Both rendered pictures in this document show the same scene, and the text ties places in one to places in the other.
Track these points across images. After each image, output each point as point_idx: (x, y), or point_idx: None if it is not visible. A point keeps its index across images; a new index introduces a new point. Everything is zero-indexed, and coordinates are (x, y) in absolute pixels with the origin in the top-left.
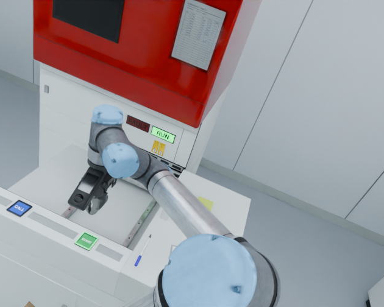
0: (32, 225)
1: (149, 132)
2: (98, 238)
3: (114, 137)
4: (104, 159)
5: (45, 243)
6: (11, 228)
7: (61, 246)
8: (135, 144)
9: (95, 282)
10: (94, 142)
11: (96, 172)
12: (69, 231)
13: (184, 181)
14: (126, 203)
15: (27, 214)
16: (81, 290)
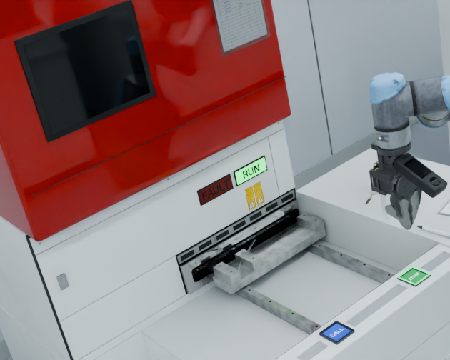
0: (372, 321)
1: (234, 186)
2: (412, 266)
3: (430, 81)
4: None
5: (398, 323)
6: (358, 356)
7: (414, 300)
8: (226, 223)
9: None
10: (402, 116)
11: (405, 158)
12: (391, 292)
13: (322, 192)
14: (313, 280)
15: (349, 326)
16: (446, 345)
